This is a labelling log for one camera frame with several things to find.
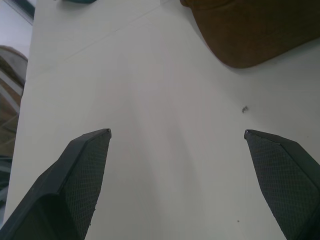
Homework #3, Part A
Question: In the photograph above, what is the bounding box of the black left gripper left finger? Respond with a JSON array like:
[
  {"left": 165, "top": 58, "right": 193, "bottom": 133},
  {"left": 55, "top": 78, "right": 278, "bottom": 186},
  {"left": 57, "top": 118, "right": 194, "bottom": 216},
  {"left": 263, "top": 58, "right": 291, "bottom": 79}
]
[{"left": 0, "top": 128, "right": 112, "bottom": 240}]

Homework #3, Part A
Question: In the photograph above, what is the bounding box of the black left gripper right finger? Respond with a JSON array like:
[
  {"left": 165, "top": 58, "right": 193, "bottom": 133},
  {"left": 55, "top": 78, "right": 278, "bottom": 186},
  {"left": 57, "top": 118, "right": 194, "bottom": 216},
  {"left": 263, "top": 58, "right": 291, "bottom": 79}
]
[{"left": 244, "top": 129, "right": 320, "bottom": 240}]

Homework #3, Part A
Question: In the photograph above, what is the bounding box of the teal object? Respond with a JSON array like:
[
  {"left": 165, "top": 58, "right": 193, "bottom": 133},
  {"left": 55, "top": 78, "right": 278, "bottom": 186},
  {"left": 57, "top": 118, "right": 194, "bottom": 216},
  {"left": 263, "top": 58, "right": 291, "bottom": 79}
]
[{"left": 57, "top": 0, "right": 98, "bottom": 5}]

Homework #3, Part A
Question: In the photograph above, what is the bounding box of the brown rounded object beside table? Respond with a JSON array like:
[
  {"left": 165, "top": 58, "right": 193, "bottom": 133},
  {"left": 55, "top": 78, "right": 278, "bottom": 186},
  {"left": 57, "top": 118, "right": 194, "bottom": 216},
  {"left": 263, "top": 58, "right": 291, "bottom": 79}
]
[{"left": 0, "top": 45, "right": 29, "bottom": 156}]

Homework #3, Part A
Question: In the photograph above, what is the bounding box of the brown cap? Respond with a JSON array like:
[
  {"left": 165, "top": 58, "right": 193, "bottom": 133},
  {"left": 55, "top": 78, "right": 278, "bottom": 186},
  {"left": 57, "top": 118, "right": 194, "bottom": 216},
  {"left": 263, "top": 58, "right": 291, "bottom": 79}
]
[{"left": 179, "top": 0, "right": 320, "bottom": 69}]

